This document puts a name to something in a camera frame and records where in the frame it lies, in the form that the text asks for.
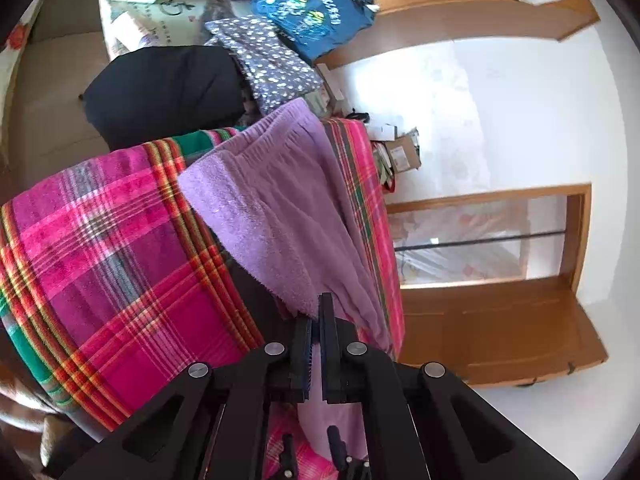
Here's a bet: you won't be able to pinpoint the cardboard box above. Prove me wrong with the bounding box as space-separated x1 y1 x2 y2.
382 127 423 173

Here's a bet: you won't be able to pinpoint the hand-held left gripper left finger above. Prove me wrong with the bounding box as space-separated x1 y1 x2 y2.
60 316 315 480

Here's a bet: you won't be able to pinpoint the wooden door frame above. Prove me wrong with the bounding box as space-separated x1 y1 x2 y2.
385 184 593 306

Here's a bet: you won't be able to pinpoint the purple dotted cloth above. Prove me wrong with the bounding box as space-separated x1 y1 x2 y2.
204 16 323 116

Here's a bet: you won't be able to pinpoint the printed translucent door curtain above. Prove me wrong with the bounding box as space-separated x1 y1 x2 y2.
387 197 568 288

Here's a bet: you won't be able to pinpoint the pink green plaid cloth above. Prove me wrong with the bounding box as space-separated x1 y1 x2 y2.
0 117 406 480

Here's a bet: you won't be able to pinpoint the wooden door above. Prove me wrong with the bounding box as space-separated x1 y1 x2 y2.
397 280 610 388

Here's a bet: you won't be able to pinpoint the floral bed sheet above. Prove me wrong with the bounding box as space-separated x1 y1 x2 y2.
0 0 43 126

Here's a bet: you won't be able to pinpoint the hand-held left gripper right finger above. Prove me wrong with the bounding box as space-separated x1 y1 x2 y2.
319 292 576 480

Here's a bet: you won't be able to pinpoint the blue printed bag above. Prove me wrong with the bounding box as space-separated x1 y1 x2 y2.
250 0 381 61

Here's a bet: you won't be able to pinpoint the purple fleece pants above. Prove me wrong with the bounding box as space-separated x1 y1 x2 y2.
177 97 398 480

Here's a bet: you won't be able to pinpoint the brown blanket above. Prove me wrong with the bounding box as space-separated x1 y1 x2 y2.
0 360 101 480

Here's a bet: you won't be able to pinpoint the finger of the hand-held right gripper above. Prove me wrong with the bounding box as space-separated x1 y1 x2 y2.
326 425 373 480
280 432 301 480

